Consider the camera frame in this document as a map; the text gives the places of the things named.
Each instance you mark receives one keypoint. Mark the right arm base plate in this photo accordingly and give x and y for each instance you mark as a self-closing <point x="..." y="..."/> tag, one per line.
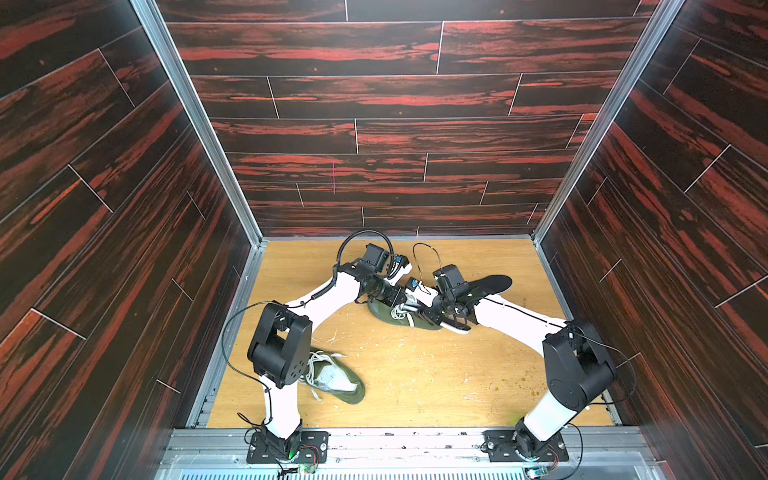
<point x="509" y="445"/>

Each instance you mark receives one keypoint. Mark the green shoe white laces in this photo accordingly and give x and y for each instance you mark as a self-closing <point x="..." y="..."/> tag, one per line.
<point x="325" y="372"/>
<point x="411" y="313"/>

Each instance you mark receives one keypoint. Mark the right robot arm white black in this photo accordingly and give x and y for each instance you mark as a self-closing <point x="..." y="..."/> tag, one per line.
<point x="578" y="366"/>

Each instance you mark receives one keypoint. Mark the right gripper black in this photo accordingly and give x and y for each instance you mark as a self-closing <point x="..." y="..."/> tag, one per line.
<point x="458" y="301"/>

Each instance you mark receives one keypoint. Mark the aluminium front rail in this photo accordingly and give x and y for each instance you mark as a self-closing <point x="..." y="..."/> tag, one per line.
<point x="412" y="453"/>

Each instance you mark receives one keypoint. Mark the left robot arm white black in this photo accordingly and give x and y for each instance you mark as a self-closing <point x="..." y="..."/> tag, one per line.
<point x="280" y="348"/>

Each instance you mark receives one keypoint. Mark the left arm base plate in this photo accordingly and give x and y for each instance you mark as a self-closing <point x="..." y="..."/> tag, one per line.
<point x="301" y="447"/>

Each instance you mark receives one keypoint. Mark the black insole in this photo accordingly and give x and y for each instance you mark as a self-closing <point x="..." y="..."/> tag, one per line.
<point x="490" y="285"/>
<point x="453" y="324"/>

